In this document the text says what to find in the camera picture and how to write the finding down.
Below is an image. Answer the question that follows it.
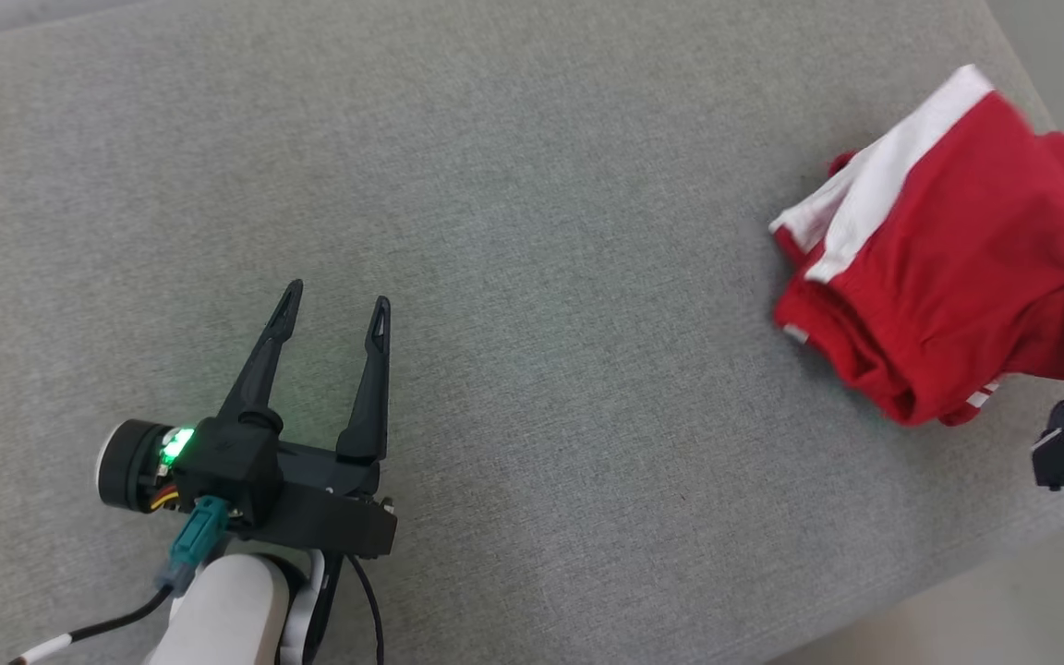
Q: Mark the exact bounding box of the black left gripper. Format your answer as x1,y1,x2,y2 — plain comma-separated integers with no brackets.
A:
96,280,399,561

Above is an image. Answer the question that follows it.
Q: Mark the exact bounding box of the red white basketball jersey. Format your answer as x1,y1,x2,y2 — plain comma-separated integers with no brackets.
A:
769,65,1064,428

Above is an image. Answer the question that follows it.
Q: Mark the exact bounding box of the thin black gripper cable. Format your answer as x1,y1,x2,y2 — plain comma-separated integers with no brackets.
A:
306,552,387,665

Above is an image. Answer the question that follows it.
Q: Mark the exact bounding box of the black cable teal connector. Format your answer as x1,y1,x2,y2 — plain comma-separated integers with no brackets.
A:
7,496,230,665

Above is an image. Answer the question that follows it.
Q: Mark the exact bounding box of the white cable tag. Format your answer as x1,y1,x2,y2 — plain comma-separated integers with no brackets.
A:
19,633,76,664

